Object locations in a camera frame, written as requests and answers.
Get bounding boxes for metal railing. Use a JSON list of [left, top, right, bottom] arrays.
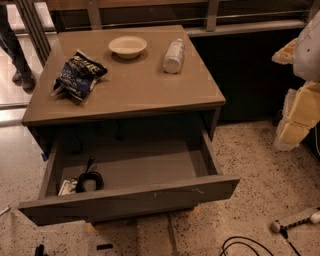
[[13, 0, 320, 64]]

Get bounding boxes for person's legs and shoes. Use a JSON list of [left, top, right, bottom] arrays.
[[0, 5, 36, 93]]

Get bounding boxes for grey-brown drawer cabinet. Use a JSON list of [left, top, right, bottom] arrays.
[[21, 24, 227, 158]]

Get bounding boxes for small black floor object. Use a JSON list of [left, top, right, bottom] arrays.
[[34, 244, 44, 256]]

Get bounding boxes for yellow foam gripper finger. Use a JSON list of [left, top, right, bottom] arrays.
[[271, 38, 297, 65], [273, 81, 320, 151]]

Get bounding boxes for coiled black cable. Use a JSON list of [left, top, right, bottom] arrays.
[[75, 156, 105, 194]]

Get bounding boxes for open grey top drawer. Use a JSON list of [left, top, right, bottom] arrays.
[[18, 131, 239, 226]]

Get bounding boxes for black tape on floor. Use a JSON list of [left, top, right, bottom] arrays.
[[96, 244, 113, 250]]

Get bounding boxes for black floor cable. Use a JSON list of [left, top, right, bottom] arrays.
[[219, 235, 275, 256]]

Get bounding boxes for blue chip bag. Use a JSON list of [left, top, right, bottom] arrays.
[[51, 50, 108, 101]]

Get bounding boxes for white packet in drawer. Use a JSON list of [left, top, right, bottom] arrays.
[[58, 180, 77, 196]]

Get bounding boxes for white power strip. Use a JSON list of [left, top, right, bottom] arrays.
[[270, 207, 320, 233]]

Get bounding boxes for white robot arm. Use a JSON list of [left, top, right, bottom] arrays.
[[272, 11, 320, 151]]

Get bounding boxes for white bowl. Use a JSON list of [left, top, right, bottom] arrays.
[[109, 36, 147, 60]]

